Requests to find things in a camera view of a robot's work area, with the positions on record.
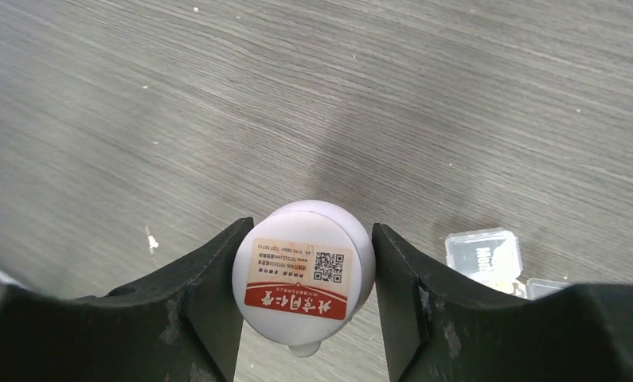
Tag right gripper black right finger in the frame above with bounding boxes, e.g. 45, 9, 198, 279
372, 224, 633, 381

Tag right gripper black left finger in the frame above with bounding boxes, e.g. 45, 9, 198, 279
0, 217, 253, 381

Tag clear plastic pill organizer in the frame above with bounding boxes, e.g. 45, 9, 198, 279
444, 228, 569, 300

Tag white bottle cap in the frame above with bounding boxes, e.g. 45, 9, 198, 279
232, 200, 376, 358

